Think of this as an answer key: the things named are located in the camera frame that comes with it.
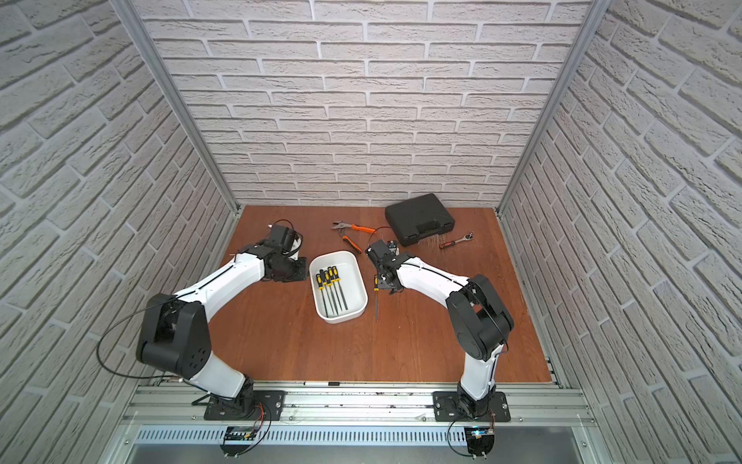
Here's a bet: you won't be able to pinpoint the yellow black file seven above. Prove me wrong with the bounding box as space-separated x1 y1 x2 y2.
374 275 380 323

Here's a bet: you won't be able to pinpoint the white plastic storage box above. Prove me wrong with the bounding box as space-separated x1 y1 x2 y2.
309 251 368 324

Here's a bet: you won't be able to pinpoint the yellow black file two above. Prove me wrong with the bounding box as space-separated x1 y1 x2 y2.
320 269 336 315

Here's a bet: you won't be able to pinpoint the yellow black file one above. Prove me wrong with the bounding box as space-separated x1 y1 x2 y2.
315 273 330 318

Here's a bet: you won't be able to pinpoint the yellow black file four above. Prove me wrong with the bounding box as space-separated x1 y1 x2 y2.
329 266 349 312

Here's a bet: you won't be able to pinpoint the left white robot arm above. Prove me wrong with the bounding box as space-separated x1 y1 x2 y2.
108 220 308 409

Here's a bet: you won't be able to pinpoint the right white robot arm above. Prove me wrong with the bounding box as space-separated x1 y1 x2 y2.
366 241 515 419

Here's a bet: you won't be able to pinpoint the black plastic tool case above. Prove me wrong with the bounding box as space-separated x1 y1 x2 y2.
385 193 455 247

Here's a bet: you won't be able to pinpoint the orange black pliers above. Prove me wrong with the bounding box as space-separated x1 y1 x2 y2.
331 219 378 254

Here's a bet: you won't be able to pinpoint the left controller board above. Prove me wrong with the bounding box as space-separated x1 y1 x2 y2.
220 426 262 457

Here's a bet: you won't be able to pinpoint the controller board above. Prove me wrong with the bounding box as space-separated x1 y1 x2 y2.
464 427 495 458
220 426 262 457

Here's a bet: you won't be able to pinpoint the right controller board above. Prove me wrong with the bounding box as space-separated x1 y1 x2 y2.
464 427 495 458

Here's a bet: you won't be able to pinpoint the red handled ratchet wrench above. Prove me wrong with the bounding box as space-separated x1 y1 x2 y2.
440 232 473 249

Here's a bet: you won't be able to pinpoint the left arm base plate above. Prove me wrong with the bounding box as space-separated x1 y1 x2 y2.
204 390 286 421

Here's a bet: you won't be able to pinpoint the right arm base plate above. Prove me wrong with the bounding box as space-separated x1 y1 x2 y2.
432 391 511 423

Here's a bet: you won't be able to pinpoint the aluminium front rail frame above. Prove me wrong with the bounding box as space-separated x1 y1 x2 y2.
102 381 610 463

